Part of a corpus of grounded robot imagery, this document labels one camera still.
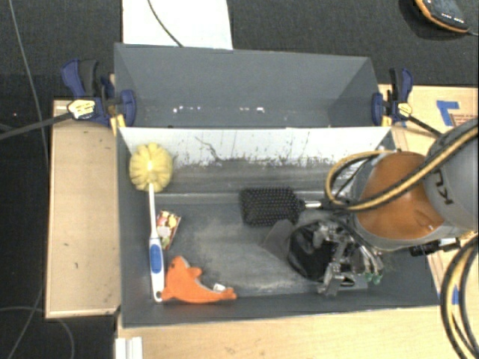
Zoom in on black rounded object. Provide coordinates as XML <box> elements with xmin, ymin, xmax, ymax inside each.
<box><xmin>287</xmin><ymin>224</ymin><xmax>338</xmax><ymax>282</ymax></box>

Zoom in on yellow brush with white handle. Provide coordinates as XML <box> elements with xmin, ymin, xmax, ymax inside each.
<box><xmin>128</xmin><ymin>142</ymin><xmax>174</xmax><ymax>304</ymax></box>

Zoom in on black cylinder on white bracket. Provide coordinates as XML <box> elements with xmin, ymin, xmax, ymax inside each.
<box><xmin>409</xmin><ymin>236</ymin><xmax>463</xmax><ymax>258</ymax></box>

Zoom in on orange toy dolphin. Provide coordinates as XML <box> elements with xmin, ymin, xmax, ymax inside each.
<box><xmin>161</xmin><ymin>255</ymin><xmax>238</xmax><ymax>306</ymax></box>

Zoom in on pale wood board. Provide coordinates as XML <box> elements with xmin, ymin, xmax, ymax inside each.
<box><xmin>44</xmin><ymin>99</ymin><xmax>123</xmax><ymax>319</ymax></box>

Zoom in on black hairbrush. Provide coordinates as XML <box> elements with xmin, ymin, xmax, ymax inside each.
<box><xmin>238</xmin><ymin>185</ymin><xmax>323</xmax><ymax>229</ymax></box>

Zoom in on grey metal bin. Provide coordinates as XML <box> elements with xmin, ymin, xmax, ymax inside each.
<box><xmin>113</xmin><ymin>42</ymin><xmax>441</xmax><ymax>328</ymax></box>

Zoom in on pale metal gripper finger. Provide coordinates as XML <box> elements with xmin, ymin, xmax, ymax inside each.
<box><xmin>338</xmin><ymin>274</ymin><xmax>369</xmax><ymax>290</ymax></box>
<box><xmin>317</xmin><ymin>263</ymin><xmax>343</xmax><ymax>297</ymax></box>

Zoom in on colourful printed packet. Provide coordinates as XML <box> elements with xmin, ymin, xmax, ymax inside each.
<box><xmin>155</xmin><ymin>209</ymin><xmax>183</xmax><ymax>251</ymax></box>

